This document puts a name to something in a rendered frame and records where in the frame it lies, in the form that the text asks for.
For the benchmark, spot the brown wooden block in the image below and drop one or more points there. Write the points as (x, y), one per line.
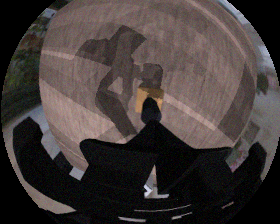
(144, 92)

